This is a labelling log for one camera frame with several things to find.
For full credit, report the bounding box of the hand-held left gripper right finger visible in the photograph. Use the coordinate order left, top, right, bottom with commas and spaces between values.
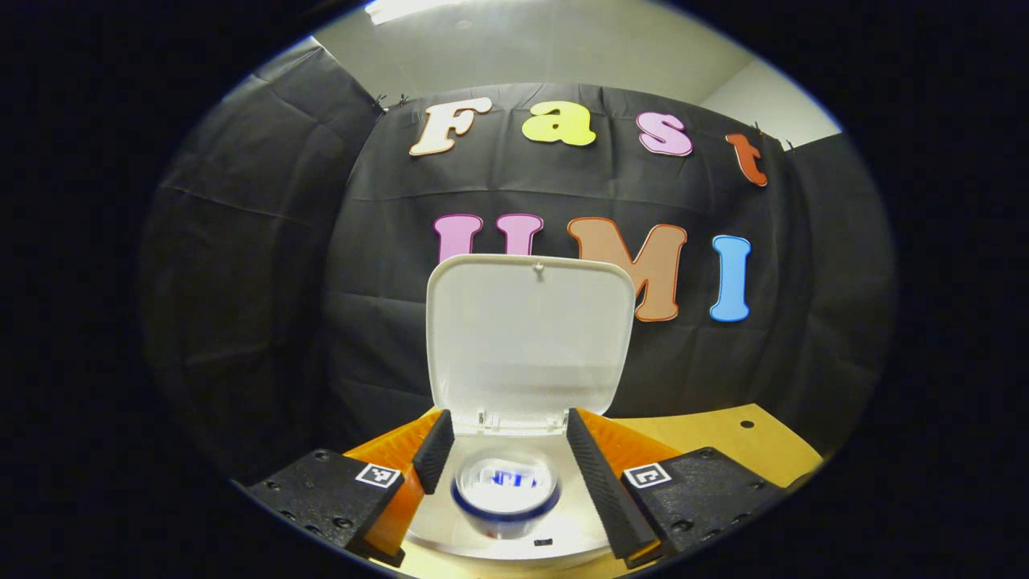
565, 408, 785, 569

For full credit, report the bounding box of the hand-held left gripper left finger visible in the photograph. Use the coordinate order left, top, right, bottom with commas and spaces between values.
237, 409, 456, 568

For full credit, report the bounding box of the silver pop can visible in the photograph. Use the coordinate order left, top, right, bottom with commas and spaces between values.
450, 447, 561, 540

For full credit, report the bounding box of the white desktop garbage bin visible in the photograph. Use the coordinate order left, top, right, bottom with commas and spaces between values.
406, 254, 637, 561

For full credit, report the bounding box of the black backdrop cloth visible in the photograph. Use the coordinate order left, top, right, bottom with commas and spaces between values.
137, 48, 897, 483

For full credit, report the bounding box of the ceiling light panel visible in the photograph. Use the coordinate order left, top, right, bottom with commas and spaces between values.
366, 0, 467, 25

